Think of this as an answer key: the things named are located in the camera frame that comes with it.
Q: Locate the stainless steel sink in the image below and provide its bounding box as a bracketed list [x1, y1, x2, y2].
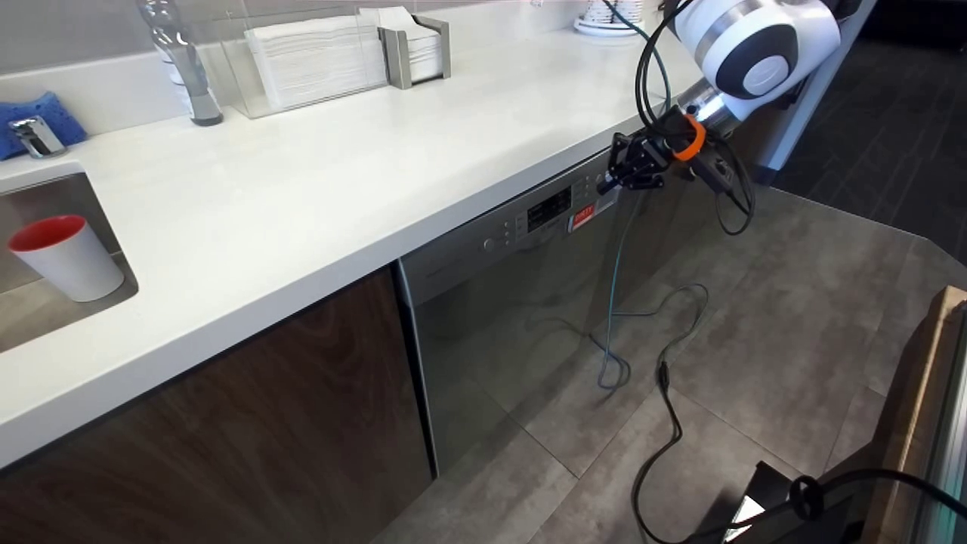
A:
[0, 173, 140, 350]

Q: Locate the white kettle base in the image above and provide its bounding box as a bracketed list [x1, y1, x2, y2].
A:
[572, 0, 644, 36]

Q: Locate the stainless steel dishwasher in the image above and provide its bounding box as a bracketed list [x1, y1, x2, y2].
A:
[398, 148, 619, 474]

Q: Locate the wooden cart frame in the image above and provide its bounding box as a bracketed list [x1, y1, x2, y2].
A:
[861, 288, 967, 544]

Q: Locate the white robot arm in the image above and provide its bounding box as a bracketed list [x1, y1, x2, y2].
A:
[603, 0, 840, 195]

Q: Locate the chrome faucet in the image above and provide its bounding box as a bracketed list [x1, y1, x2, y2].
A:
[137, 0, 224, 128]

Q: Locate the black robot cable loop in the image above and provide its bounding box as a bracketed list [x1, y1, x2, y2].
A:
[632, 0, 758, 239]

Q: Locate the blue sponge cloth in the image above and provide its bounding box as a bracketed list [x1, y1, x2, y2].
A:
[0, 94, 87, 160]

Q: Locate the dark wood cabinet door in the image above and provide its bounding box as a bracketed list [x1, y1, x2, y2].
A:
[0, 268, 433, 544]

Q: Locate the red and white cup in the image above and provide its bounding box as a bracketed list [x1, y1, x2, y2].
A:
[7, 216, 124, 302]

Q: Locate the black floor cable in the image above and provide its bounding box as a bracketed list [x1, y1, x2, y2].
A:
[561, 282, 769, 544]

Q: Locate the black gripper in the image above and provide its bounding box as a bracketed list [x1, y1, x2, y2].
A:
[598, 119, 694, 195]

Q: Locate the teal cable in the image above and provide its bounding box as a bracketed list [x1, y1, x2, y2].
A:
[593, 190, 646, 393]

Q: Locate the white paper towel stack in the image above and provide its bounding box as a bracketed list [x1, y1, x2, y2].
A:
[228, 15, 387, 119]

